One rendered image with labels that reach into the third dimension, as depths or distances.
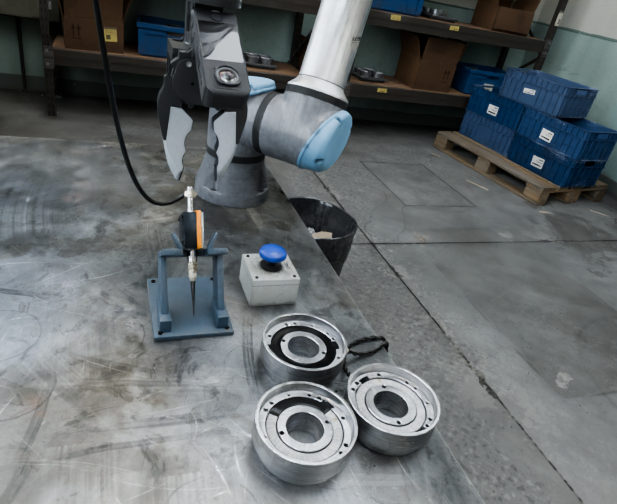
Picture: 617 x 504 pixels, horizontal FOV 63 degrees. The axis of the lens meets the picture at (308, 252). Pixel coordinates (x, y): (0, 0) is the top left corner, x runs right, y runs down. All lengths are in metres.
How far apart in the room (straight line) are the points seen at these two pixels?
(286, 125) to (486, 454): 1.28
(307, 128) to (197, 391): 0.48
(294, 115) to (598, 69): 4.49
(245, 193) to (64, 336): 0.46
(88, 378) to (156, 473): 0.15
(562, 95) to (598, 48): 1.16
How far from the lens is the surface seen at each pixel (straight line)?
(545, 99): 4.28
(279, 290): 0.72
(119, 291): 0.74
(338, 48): 0.92
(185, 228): 0.64
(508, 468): 1.81
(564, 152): 4.13
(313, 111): 0.88
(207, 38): 0.55
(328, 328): 0.66
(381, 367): 0.62
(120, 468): 0.54
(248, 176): 0.98
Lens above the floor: 1.23
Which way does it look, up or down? 30 degrees down
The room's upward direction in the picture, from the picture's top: 12 degrees clockwise
